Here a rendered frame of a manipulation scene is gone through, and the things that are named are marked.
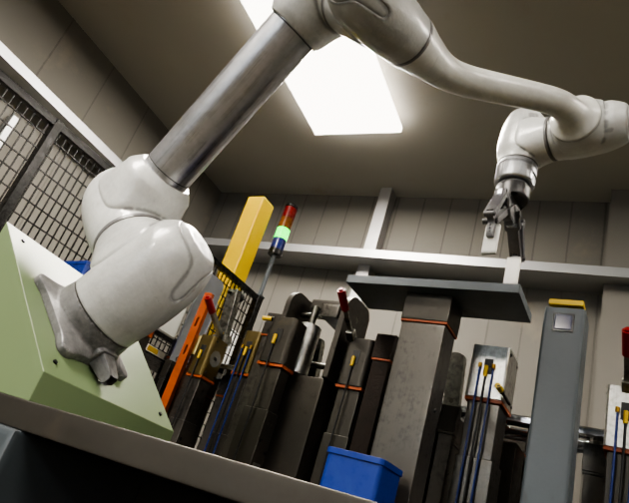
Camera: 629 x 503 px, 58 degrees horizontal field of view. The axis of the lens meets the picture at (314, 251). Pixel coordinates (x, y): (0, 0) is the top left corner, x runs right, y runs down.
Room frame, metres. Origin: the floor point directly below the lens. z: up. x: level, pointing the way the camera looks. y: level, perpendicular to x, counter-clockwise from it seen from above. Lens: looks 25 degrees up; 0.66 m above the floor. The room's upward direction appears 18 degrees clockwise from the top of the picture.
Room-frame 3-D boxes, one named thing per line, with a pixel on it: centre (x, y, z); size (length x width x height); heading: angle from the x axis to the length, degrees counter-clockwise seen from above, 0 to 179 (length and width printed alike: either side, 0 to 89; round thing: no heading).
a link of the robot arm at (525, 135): (1.04, -0.39, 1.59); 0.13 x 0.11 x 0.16; 41
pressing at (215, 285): (1.95, 0.31, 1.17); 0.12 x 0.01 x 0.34; 145
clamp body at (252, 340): (1.52, 0.07, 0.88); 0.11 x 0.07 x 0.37; 145
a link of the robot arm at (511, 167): (1.05, -0.38, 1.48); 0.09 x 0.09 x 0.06
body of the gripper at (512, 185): (1.05, -0.38, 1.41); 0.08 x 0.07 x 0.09; 137
